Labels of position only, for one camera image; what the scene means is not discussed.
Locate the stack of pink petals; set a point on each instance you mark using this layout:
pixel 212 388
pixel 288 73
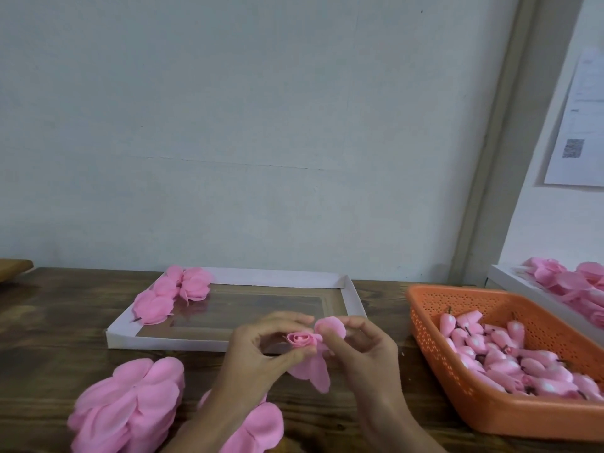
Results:
pixel 123 406
pixel 262 427

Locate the person's right forearm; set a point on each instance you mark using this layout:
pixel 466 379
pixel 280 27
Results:
pixel 406 434

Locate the orange plastic basket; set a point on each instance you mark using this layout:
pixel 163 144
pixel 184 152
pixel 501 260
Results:
pixel 491 420

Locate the pink petal flower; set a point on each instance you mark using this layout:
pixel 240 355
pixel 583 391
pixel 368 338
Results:
pixel 195 287

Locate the person's right hand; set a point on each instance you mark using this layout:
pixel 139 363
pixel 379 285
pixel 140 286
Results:
pixel 370 368

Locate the person's left forearm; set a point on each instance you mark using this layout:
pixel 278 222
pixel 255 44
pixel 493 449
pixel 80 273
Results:
pixel 203 431

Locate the group of finished pink roses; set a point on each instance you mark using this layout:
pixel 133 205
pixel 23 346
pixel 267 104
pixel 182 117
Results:
pixel 151 304

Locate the person's left hand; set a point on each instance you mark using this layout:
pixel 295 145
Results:
pixel 247 365

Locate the grey door frame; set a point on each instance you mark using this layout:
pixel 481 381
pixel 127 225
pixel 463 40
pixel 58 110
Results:
pixel 514 132

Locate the white shallow tray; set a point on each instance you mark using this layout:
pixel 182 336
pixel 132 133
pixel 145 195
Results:
pixel 245 311

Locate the pile of pink petals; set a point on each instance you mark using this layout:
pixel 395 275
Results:
pixel 571 278

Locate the pink rose buds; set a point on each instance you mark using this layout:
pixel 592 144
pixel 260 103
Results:
pixel 495 358

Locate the white paper notice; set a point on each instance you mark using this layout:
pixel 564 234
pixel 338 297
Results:
pixel 578 127

